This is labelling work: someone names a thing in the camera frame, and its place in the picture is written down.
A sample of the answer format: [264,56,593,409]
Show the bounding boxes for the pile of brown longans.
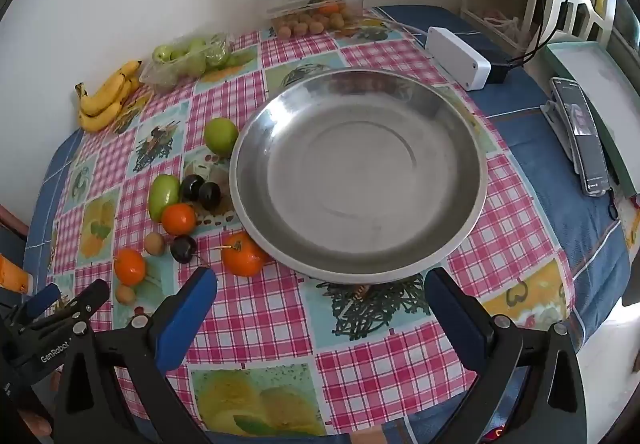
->
[274,6,363,41]

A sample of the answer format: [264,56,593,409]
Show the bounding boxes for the orange tangerine with stem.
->
[221,231,268,277]

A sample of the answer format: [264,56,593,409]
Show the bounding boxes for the reddish brown object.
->
[0,204,31,242]

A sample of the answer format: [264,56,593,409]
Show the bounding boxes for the black power adapter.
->
[484,49,513,85]

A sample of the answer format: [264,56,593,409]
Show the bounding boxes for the dark cherry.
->
[198,181,222,211]
[181,175,206,201]
[170,235,197,265]

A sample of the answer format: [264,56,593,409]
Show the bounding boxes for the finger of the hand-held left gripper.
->
[35,279,111,334]
[12,283,62,325]

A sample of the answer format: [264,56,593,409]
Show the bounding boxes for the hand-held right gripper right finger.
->
[424,268,587,444]

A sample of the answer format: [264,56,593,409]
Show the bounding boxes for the black smartphone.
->
[550,76,612,197]

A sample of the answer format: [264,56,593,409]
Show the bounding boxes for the green tray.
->
[542,40,640,200]

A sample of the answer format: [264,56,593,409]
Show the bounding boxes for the person's left hand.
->
[22,411,53,437]

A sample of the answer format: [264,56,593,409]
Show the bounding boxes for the blue tablecloth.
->
[22,4,632,444]

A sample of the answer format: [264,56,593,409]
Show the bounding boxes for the orange object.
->
[0,254,28,296]

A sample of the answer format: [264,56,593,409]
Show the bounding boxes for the yellow banana bunch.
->
[75,60,143,133]

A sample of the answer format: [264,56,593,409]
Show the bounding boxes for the green jujube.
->
[148,174,181,222]
[203,117,239,156]

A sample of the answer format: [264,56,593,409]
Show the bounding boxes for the white phone holder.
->
[540,99,586,175]

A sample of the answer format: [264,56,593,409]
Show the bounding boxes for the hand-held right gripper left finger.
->
[52,266,219,444]

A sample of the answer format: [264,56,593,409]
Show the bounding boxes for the pink checked printed tablecloth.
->
[47,6,573,437]

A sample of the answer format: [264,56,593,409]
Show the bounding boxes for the round steel plate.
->
[229,69,488,285]

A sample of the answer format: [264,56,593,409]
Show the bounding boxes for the white power strip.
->
[425,26,492,91]

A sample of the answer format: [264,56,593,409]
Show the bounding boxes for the white plastic bag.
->
[480,9,523,42]

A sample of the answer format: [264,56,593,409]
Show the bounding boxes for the clear bag of green jujubes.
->
[139,33,236,90]

